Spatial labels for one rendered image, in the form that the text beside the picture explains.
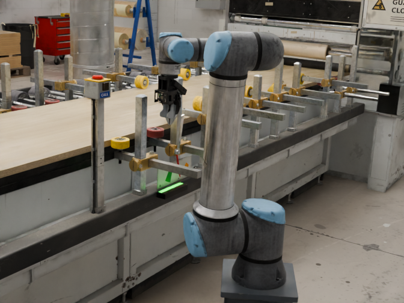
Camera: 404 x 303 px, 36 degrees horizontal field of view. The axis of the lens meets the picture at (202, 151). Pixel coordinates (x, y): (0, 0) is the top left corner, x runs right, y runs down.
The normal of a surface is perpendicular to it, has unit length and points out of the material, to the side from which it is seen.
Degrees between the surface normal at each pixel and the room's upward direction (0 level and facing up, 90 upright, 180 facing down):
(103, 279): 90
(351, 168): 90
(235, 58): 96
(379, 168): 90
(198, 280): 0
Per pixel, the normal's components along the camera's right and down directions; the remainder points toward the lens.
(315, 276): 0.04, -0.96
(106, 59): 0.79, 0.20
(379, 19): -0.55, 0.21
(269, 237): 0.31, 0.27
